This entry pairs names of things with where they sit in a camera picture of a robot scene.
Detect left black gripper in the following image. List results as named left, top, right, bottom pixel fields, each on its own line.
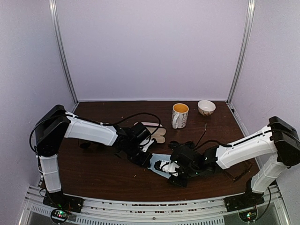
left=125, top=141, right=153, bottom=167

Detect blue cleaning cloth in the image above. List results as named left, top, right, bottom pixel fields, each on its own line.
left=147, top=153, right=180, bottom=179

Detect black glasses case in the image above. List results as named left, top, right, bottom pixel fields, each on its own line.
left=133, top=122, right=166, bottom=145

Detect black sunglasses dark lenses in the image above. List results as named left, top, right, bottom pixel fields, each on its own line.
left=168, top=123, right=207, bottom=150

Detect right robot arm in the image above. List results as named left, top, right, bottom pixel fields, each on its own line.
left=159, top=116, right=300, bottom=207

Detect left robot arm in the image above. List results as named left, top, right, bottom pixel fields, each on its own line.
left=31, top=105, right=156, bottom=208

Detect patterned mug yellow inside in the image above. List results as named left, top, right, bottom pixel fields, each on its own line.
left=172, top=103, right=189, bottom=129

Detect white ceramic bowl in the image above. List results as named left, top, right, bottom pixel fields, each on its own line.
left=197, top=100, right=216, bottom=116

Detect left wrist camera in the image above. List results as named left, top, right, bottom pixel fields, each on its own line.
left=139, top=138, right=157, bottom=152

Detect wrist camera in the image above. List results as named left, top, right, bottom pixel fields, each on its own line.
left=139, top=138, right=157, bottom=152
left=154, top=160, right=180, bottom=174

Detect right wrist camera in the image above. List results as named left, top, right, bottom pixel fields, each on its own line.
left=154, top=160, right=180, bottom=174

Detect tortoise frame glasses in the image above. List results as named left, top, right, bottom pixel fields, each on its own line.
left=223, top=160, right=253, bottom=183

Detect thin black frame glasses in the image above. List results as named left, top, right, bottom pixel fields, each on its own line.
left=78, top=140, right=91, bottom=149

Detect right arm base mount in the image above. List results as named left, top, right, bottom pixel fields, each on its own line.
left=224, top=191, right=265, bottom=224

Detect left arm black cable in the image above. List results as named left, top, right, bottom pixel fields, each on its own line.
left=29, top=112, right=162, bottom=160

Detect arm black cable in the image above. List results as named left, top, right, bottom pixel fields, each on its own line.
left=29, top=112, right=162, bottom=160
left=192, top=124, right=300, bottom=211

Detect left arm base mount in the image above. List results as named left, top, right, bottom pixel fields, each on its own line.
left=43, top=191, right=84, bottom=225

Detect front aluminium rail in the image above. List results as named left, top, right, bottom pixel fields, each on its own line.
left=23, top=185, right=289, bottom=225

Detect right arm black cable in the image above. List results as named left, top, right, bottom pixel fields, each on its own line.
left=192, top=124, right=300, bottom=211

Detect left aluminium frame post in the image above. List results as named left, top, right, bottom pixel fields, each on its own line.
left=49, top=0, right=79, bottom=105

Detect aluminium frame post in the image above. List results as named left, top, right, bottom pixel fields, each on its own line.
left=227, top=0, right=255, bottom=105
left=49, top=0, right=79, bottom=105

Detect right aluminium frame post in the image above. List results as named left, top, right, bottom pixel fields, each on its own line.
left=227, top=0, right=255, bottom=105

